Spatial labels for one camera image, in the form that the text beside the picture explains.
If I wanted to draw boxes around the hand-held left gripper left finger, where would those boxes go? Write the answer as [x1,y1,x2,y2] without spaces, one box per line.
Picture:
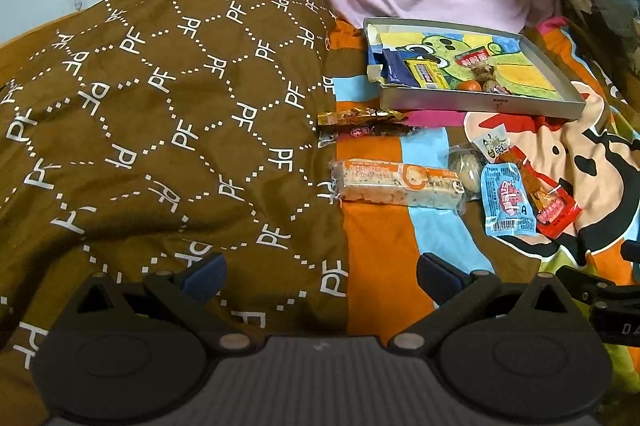
[72,252,256,355]

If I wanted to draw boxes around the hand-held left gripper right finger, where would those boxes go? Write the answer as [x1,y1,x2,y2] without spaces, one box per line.
[392,252,576,354]

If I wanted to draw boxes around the orange white rice bar packet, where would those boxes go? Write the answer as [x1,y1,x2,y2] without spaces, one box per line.
[327,158,467,209]

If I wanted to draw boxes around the light blue snack packet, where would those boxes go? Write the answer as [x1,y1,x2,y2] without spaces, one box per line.
[480,162,538,237]

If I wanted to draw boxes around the grey shallow box cartoon lining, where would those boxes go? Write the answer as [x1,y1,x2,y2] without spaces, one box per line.
[362,16,587,121]

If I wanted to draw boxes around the gold snack packet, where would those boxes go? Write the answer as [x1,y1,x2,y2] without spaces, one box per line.
[317,107,410,127]

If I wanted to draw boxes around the yellow green snack packet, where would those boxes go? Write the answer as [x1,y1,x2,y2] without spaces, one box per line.
[405,58,448,89]

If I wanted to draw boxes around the dark blue snack packet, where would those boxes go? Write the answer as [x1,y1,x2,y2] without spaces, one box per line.
[382,48,418,85]

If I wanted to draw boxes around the quail egg packet red label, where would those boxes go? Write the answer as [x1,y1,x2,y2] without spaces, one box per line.
[460,48,501,94]

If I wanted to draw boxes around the colourful cartoon printed bedsheet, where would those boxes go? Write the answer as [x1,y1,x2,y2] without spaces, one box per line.
[320,16,640,412]

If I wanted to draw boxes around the clear packet round pastry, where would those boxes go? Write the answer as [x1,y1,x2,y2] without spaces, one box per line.
[446,145,485,197]

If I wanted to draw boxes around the dark snack packet red label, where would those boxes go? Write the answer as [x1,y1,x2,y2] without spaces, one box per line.
[318,123,418,147]

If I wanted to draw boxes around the brown patterned quilt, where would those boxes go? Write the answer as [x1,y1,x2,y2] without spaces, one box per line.
[0,0,351,426]

